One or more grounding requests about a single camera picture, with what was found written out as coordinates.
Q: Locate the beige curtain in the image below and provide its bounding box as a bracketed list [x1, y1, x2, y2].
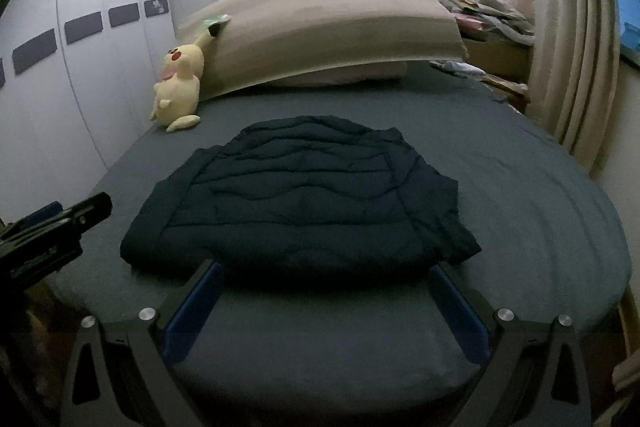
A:
[480, 0, 623, 178]

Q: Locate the white crumpled cloth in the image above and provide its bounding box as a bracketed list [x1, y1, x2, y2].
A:
[430, 59, 486, 78]

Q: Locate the yellow plush toy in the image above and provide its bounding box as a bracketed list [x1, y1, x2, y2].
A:
[150, 19, 226, 134]

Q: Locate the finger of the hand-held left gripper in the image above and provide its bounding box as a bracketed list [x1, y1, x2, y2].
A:
[21, 201, 65, 229]
[61, 192, 114, 232]

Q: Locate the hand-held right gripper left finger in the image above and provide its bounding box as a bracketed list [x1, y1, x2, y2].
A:
[59, 259, 225, 427]

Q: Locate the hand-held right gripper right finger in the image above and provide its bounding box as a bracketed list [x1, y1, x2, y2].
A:
[430, 262, 593, 427]

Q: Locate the pile of folded clothes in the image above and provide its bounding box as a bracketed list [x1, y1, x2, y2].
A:
[442, 0, 536, 45]

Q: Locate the wooden nightstand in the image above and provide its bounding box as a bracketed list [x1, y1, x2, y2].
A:
[462, 37, 532, 112]

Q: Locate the dark navy puffer jacket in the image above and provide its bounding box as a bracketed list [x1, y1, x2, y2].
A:
[119, 114, 482, 280]

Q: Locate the white wardrobe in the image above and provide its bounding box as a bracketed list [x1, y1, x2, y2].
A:
[0, 0, 173, 228]

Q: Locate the window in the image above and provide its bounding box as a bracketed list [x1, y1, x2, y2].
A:
[612, 0, 640, 68]

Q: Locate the pink pillow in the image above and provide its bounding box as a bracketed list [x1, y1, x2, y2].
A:
[250, 61, 408, 88]

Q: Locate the bed with blue sheet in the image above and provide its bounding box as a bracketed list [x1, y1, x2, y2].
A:
[47, 69, 632, 408]

